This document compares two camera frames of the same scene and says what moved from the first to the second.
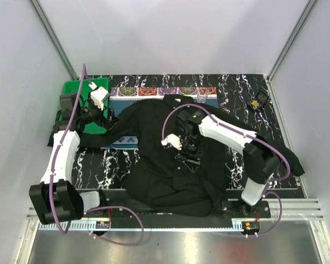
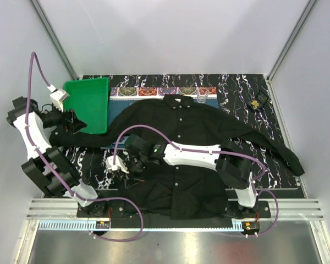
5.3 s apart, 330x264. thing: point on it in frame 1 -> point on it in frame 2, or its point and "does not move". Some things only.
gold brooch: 255,103 does not move
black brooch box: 258,101 does not move
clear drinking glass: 202,94 does not move
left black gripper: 108,122 -> 76,124
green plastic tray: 100,94 does not move
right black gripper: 192,160 -> 131,181
